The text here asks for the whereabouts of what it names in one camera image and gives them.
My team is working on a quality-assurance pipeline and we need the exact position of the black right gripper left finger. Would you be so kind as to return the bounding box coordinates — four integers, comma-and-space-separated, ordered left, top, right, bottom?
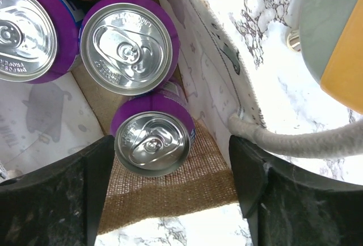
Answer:
1, 135, 115, 245

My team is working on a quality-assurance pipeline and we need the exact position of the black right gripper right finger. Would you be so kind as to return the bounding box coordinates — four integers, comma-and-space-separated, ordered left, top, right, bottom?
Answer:
229, 136, 362, 245

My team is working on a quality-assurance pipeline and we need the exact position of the brown canvas bag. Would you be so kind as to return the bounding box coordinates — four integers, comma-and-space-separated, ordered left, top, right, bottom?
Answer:
0, 0, 363, 235

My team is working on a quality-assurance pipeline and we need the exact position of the purple soda can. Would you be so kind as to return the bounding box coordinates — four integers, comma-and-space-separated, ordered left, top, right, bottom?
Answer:
1, 0, 85, 83
79, 0, 180, 96
110, 78, 196, 177

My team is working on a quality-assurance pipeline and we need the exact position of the purple soda can front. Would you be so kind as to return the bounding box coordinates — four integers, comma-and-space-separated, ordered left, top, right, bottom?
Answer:
1, 0, 85, 83

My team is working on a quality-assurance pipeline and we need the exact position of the cream cylindrical drawer cabinet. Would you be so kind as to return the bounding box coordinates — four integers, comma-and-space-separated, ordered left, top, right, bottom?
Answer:
298, 0, 362, 113

